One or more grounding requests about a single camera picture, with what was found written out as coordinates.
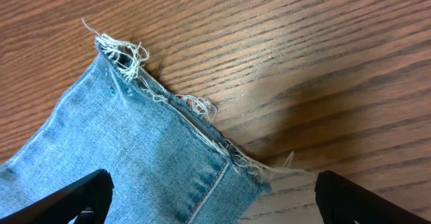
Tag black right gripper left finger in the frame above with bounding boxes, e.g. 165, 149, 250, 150
1, 169, 114, 224

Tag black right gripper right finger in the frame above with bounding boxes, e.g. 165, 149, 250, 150
314, 170, 430, 224

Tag light blue denim jeans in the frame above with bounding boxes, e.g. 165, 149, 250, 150
1, 34, 291, 223

